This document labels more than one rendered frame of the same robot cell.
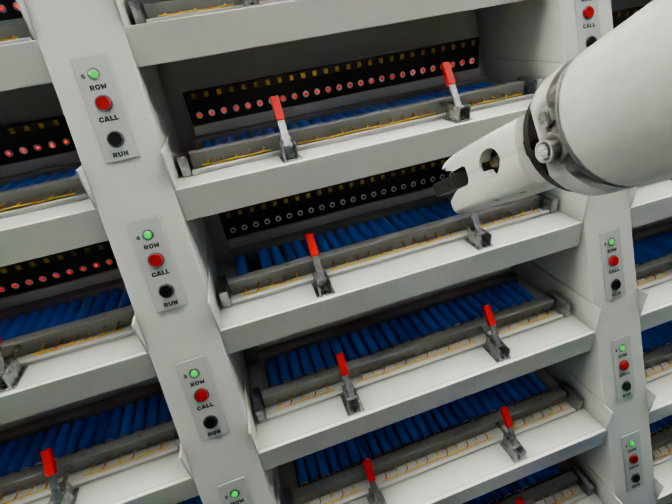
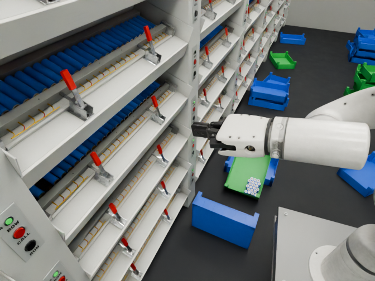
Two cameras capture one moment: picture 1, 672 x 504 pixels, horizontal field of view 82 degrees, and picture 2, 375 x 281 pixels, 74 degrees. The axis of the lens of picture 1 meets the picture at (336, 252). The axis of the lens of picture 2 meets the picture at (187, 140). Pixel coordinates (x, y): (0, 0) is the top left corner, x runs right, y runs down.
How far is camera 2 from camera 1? 0.43 m
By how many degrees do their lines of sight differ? 57
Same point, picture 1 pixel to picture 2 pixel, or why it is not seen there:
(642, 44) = (313, 146)
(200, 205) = (37, 175)
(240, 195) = (62, 154)
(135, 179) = not seen: outside the picture
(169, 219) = (22, 199)
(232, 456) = not seen: outside the picture
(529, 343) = (171, 153)
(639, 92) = (309, 156)
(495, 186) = (249, 155)
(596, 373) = (186, 152)
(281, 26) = (73, 18)
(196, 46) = (9, 47)
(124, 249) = not seen: outside the picture
